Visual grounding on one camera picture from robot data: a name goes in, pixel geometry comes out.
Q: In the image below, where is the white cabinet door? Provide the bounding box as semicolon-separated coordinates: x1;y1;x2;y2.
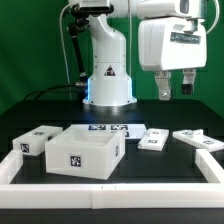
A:
173;129;224;152
138;128;169;151

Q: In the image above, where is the white marker sheet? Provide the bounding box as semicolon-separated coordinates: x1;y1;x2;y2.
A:
74;124;146;139

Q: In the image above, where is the white U-shaped fence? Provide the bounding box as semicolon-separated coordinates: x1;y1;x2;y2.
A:
0;149;224;209

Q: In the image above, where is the white cabinet box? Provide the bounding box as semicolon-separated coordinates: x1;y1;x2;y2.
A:
45;127;125;180

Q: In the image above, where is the white cable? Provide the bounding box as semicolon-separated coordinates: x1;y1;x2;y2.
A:
58;2;81;85

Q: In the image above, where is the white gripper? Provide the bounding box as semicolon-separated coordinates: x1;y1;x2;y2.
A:
138;17;207;100

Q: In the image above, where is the white cabinet top block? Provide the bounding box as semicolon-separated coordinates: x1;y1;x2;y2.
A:
12;125;63;156

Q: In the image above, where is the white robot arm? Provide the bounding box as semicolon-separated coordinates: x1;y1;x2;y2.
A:
69;0;209;109

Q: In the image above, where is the black cable bundle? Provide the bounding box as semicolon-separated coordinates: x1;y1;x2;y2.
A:
22;4;91;102

